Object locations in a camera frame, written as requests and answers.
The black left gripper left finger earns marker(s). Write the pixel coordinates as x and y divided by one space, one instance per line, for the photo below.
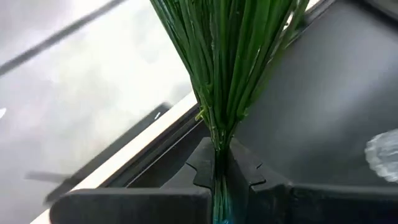
155 205

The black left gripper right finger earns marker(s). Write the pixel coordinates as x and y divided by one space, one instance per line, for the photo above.
311 205

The clear flared glass vase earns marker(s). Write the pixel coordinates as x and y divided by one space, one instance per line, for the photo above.
384 155

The red artificial flower bunch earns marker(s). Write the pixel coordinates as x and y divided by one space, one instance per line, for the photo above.
230 62

